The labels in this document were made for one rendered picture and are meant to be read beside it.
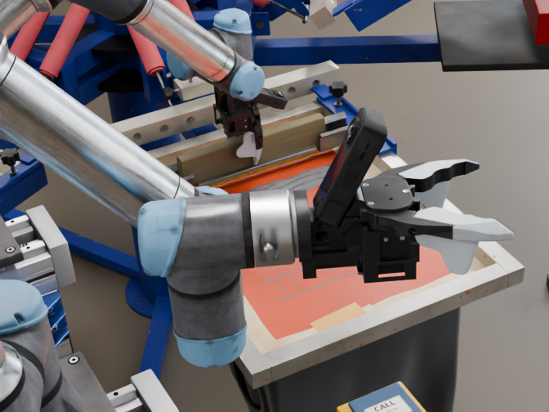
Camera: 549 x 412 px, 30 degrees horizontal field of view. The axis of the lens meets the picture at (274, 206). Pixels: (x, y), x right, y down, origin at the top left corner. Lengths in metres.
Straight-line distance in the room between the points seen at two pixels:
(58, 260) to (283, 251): 0.87
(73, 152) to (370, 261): 0.33
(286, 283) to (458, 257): 1.09
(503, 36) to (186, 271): 2.07
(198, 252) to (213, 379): 2.25
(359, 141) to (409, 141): 3.31
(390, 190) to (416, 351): 1.17
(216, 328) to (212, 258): 0.09
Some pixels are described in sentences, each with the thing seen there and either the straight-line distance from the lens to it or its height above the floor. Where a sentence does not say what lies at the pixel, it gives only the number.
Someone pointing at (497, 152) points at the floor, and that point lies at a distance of 4.21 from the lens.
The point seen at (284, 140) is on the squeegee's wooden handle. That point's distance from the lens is 2.33.
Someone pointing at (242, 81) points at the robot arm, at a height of 1.32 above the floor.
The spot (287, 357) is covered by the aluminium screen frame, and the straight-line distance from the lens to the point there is 1.83.
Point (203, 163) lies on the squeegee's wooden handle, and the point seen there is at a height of 1.04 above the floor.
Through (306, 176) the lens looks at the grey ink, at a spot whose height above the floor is 0.96.
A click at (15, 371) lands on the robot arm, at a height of 1.50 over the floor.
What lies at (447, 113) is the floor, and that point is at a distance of 4.46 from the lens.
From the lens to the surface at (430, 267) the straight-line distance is 2.07.
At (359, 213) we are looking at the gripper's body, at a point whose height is 1.68.
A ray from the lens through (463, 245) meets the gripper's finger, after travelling 0.97.
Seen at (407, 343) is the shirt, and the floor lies 0.81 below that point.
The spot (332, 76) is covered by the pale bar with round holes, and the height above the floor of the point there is 1.02.
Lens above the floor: 2.26
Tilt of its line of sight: 35 degrees down
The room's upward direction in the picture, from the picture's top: 4 degrees counter-clockwise
